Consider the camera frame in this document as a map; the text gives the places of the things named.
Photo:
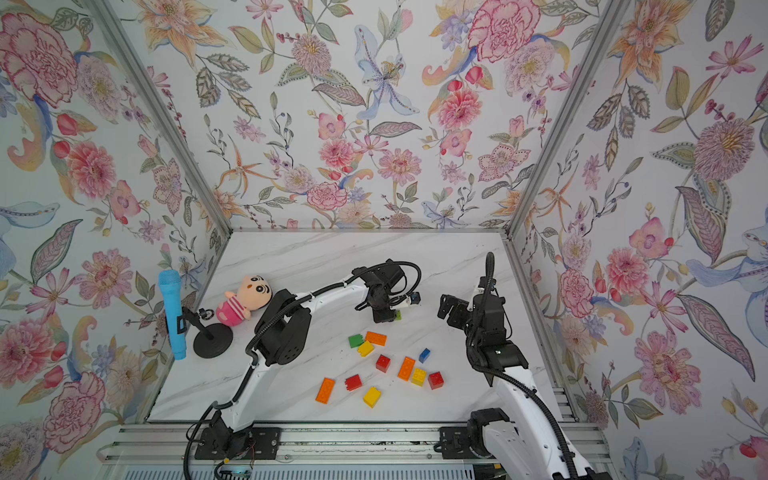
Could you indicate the orange tall long brick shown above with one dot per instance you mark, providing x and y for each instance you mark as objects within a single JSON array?
[{"x": 406, "y": 369}]

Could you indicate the dark green square brick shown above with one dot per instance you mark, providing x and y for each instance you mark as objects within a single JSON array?
[{"x": 355, "y": 341}]

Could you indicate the orange flat brick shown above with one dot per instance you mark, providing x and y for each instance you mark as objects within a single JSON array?
[{"x": 325, "y": 390}]

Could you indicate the red square brick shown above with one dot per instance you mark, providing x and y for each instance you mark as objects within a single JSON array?
[
  {"x": 383, "y": 363},
  {"x": 435, "y": 380}
]

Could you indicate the yellow brick near green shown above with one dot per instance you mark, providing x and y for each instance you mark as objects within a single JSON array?
[{"x": 365, "y": 349}]

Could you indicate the red square brick centre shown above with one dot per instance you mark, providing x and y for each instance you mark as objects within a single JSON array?
[{"x": 383, "y": 363}]

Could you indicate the yellow brick front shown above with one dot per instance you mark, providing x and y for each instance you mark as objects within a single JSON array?
[{"x": 372, "y": 396}]

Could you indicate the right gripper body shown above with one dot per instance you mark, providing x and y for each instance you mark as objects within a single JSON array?
[{"x": 466, "y": 320}]

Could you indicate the plush doll pink dress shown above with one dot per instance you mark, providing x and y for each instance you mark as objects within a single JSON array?
[{"x": 253, "y": 294}]

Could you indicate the blue small brick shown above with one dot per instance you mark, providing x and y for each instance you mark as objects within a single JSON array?
[{"x": 424, "y": 355}]

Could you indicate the red square brick right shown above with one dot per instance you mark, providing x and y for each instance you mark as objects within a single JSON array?
[{"x": 435, "y": 380}]

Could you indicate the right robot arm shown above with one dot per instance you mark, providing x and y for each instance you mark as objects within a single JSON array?
[{"x": 523, "y": 435}]

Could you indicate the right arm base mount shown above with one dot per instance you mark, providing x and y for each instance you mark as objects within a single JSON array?
[{"x": 461, "y": 443}]

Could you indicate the yellow square brick right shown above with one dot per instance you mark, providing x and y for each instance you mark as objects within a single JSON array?
[{"x": 418, "y": 377}]

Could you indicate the orange brick near green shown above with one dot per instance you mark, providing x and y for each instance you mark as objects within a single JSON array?
[{"x": 376, "y": 338}]

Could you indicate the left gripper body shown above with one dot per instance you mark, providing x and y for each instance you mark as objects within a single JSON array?
[{"x": 382, "y": 306}]

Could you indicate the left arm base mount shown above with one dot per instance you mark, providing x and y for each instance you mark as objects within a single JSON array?
[{"x": 254, "y": 443}]

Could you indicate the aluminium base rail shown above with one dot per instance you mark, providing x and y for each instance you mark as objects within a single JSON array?
[{"x": 298, "y": 442}]

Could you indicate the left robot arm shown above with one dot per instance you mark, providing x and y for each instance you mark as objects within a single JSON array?
[{"x": 282, "y": 331}]

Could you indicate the red long brick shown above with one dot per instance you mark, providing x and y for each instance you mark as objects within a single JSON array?
[{"x": 353, "y": 383}]

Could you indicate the blue toy microphone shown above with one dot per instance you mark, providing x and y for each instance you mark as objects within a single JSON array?
[{"x": 170, "y": 285}]

